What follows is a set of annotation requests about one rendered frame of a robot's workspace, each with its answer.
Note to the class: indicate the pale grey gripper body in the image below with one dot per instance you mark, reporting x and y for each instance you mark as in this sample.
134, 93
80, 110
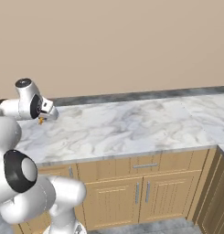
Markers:
51, 114

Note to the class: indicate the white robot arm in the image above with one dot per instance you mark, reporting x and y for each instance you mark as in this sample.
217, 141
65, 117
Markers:
12, 179

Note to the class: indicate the small orange object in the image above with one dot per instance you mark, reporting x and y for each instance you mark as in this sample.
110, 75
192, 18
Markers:
40, 121

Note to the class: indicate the wooden cupboard door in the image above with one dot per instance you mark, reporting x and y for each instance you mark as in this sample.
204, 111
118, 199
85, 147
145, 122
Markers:
171, 196
40, 222
112, 205

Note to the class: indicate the wooden drawer front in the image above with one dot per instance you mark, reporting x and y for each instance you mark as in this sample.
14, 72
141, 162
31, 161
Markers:
174, 163

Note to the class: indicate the wooden corner cupboard run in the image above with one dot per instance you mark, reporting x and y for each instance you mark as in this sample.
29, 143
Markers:
214, 195

